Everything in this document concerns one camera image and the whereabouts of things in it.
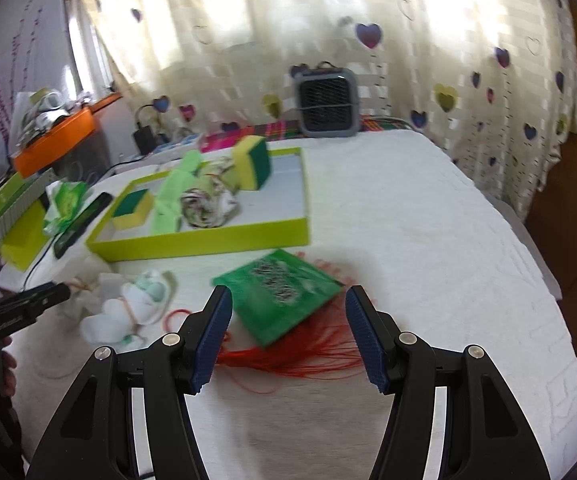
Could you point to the yellow sponge green scrub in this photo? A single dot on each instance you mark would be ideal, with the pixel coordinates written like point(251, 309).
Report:
point(251, 165)
point(131, 212)

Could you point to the red rubber band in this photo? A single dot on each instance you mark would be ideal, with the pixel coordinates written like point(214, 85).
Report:
point(176, 310)

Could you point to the black power adapter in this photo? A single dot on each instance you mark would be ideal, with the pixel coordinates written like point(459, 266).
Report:
point(144, 141)

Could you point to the striped green lidded box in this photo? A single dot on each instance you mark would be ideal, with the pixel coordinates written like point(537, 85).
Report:
point(8, 200)

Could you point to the orange bin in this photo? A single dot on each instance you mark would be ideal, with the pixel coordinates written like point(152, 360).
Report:
point(53, 140)

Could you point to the window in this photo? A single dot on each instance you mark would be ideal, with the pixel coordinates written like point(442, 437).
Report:
point(88, 45)

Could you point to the plaid cloth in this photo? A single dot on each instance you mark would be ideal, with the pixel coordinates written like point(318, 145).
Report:
point(278, 129)

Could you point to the lime green shallow box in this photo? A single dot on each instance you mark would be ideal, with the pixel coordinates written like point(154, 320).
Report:
point(218, 242)

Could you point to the heart print curtain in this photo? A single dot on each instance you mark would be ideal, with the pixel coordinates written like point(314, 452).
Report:
point(268, 10)

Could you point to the small lime green box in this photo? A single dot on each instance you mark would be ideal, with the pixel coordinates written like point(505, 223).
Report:
point(23, 240)

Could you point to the white socks bundle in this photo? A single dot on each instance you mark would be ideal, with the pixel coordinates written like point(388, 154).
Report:
point(113, 315)

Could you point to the red knot tassel ornament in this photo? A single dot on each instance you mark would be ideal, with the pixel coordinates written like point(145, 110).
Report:
point(288, 355)

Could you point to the green white tissue pack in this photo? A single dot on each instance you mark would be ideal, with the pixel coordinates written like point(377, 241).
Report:
point(66, 205)

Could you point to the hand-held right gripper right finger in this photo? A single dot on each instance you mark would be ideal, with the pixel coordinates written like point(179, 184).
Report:
point(368, 340)

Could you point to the pile of white packaging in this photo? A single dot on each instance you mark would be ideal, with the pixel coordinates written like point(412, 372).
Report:
point(43, 115)

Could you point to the light green cloth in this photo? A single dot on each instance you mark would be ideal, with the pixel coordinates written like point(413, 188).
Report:
point(168, 200)

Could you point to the small grey heater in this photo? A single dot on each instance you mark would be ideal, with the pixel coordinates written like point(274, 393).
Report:
point(326, 105)

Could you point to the green printed packet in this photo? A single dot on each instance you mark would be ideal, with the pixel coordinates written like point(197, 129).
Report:
point(278, 300)

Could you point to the black phone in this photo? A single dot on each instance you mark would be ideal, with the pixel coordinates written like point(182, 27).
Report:
point(81, 225)

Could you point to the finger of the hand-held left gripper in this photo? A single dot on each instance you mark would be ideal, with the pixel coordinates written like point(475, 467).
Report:
point(43, 296)

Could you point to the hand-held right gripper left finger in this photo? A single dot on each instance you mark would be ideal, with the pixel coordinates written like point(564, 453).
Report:
point(213, 340)

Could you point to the green patterned cloth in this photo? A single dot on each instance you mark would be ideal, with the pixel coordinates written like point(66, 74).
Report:
point(201, 210)

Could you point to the white power strip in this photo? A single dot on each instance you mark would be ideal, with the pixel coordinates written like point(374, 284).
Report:
point(178, 144)

